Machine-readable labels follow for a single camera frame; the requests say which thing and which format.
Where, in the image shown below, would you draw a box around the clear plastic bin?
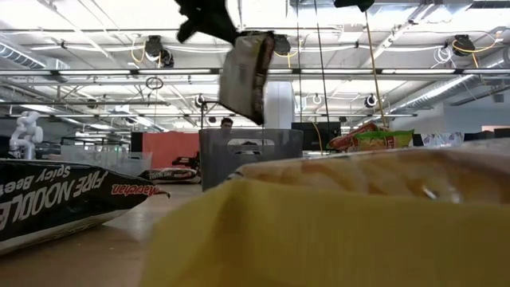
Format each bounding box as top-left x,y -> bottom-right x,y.
59,143 -> 153,177

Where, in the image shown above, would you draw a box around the black hanging cable loop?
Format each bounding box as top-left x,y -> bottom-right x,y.
144,76 -> 165,91

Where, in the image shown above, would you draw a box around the packets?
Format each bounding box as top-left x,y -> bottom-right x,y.
218,30 -> 277,127

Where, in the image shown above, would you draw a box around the silver ceiling duct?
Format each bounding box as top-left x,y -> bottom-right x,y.
418,47 -> 510,105
0,39 -> 71,84

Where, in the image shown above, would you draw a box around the long ceiling light bar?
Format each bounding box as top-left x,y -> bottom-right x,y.
0,66 -> 510,77

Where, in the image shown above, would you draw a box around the yellow creamy chicken ramen pack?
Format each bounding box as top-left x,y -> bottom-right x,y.
139,137 -> 510,287

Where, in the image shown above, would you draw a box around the grey translucent plastic bin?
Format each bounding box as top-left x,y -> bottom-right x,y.
198,127 -> 304,192

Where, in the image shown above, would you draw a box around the black fire noodle pack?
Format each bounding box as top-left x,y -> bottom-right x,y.
0,158 -> 171,256
139,167 -> 202,185

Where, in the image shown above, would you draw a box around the floral patterned cloth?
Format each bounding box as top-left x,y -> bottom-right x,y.
421,131 -> 465,147

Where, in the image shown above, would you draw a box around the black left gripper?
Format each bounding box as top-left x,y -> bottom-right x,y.
174,0 -> 241,45

